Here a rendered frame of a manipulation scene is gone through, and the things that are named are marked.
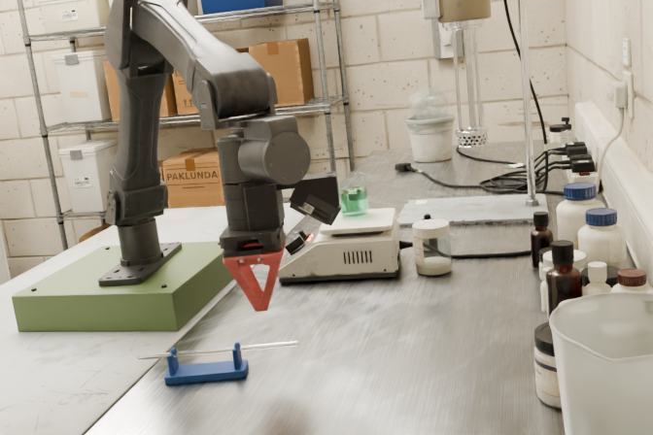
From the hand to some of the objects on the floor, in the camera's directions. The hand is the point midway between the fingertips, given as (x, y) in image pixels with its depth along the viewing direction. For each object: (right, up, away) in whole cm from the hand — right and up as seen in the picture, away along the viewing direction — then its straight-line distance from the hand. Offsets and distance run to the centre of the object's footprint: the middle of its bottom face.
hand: (261, 299), depth 90 cm
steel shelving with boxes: (-45, -46, +290) cm, 297 cm away
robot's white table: (-22, -92, +60) cm, 112 cm away
